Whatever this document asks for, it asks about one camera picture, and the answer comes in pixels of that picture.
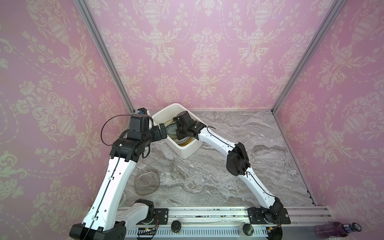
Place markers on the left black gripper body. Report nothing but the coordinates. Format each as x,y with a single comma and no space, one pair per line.
154,134

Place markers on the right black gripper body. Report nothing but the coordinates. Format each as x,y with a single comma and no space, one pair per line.
182,129

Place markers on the teal patterned small plate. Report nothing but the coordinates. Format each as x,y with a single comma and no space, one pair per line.
172,131

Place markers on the clear glass plate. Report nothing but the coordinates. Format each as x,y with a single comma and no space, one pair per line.
146,182

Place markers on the yellow white-dotted scalloped plate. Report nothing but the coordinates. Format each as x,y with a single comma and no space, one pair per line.
185,142

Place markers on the cream plate with green leaves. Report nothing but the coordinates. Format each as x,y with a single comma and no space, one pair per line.
169,123

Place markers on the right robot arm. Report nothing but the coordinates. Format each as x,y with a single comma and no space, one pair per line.
238,163

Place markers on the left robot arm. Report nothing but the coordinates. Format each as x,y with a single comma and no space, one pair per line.
103,222

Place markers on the white plastic bin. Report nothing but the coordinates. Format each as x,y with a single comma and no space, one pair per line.
167,114

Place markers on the left black knob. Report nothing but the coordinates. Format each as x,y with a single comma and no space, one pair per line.
176,227

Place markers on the black knob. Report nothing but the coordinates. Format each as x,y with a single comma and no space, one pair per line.
247,230
176,227

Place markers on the right black knob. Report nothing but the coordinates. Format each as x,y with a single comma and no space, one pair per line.
247,230

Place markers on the purple plastic bottle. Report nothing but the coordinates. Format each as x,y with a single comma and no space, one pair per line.
337,230

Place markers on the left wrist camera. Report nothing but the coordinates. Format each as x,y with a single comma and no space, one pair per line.
144,111

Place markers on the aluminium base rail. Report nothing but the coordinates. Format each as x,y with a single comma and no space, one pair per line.
223,223

